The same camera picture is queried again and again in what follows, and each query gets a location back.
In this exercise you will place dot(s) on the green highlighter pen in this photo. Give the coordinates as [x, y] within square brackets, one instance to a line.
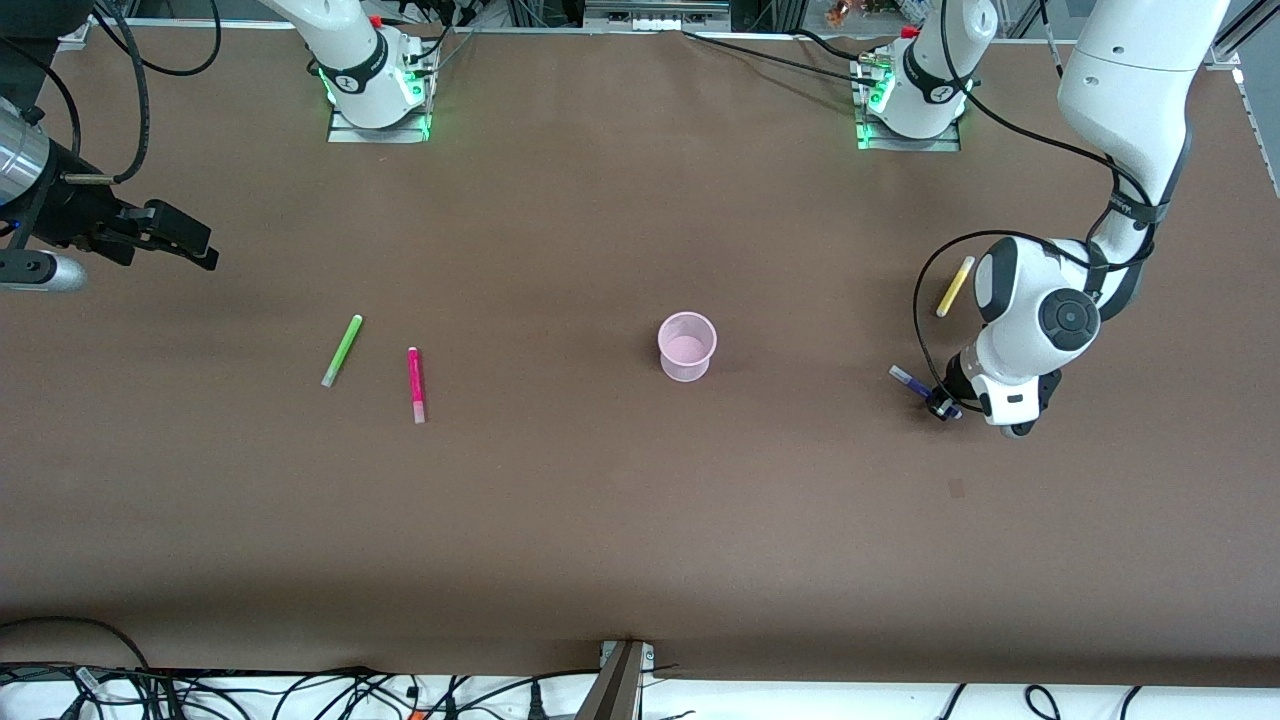
[342, 350]

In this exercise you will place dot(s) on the pink highlighter pen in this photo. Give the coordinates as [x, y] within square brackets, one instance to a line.
[415, 380]

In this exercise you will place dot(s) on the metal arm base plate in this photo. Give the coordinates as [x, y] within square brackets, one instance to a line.
[910, 145]
[380, 135]

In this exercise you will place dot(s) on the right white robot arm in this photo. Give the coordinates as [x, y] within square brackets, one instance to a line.
[350, 55]

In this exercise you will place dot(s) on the pink plastic cup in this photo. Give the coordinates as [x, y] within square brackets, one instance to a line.
[687, 365]

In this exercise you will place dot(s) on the purple pen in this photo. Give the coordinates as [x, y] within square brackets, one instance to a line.
[905, 377]

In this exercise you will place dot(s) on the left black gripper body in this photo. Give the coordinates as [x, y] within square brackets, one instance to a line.
[957, 381]

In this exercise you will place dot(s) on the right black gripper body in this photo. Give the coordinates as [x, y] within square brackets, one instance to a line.
[72, 214]

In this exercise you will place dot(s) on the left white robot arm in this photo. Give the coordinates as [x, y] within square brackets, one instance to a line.
[1130, 90]

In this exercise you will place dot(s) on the aluminium frame rail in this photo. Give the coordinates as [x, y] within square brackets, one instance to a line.
[1262, 140]

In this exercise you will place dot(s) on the yellow highlighter pen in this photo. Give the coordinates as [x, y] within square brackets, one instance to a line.
[955, 287]

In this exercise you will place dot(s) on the aluminium profile post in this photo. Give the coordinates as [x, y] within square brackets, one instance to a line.
[615, 690]

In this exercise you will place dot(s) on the grey power strip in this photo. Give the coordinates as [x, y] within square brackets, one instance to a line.
[655, 18]

